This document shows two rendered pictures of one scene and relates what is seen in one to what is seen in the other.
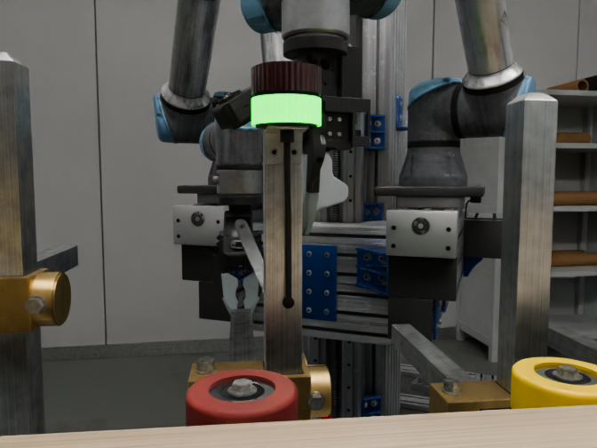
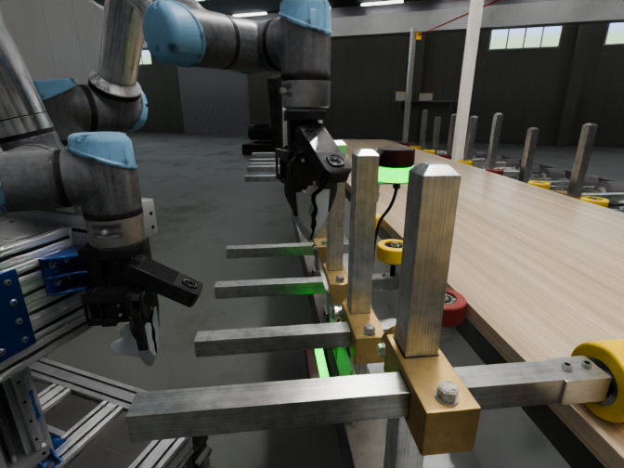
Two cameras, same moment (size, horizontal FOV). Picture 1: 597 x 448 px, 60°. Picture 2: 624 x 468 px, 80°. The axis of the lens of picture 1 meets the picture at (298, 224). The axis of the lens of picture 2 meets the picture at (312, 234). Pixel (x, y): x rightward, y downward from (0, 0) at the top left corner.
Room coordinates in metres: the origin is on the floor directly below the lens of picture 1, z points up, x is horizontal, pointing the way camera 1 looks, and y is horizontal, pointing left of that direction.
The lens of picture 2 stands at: (0.58, 0.60, 1.22)
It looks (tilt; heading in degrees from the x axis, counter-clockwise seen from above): 19 degrees down; 270
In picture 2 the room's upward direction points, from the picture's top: straight up
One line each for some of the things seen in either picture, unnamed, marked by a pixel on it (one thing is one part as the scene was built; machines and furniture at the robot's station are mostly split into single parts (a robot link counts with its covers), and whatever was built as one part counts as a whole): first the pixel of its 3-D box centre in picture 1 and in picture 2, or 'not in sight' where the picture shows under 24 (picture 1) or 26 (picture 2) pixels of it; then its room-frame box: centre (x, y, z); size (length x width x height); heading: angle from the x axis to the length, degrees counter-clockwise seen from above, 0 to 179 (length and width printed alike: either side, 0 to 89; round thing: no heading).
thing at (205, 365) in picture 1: (205, 364); (369, 329); (0.49, 0.09, 0.88); 0.02 x 0.02 x 0.01
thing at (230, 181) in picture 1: (237, 184); (116, 229); (0.86, 0.10, 1.05); 0.08 x 0.08 x 0.05
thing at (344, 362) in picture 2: not in sight; (340, 355); (0.53, -0.01, 0.75); 0.26 x 0.01 x 0.10; 96
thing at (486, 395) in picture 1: (498, 412); (335, 280); (0.52, -0.21, 0.81); 0.14 x 0.06 x 0.05; 96
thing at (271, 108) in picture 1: (286, 112); (394, 172); (0.45, 0.01, 1.11); 0.06 x 0.06 x 0.02
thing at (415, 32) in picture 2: not in sight; (410, 97); (-0.29, -2.90, 1.25); 0.09 x 0.08 x 1.10; 96
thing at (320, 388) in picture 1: (259, 394); (362, 327); (0.49, 0.04, 0.84); 0.14 x 0.06 x 0.05; 96
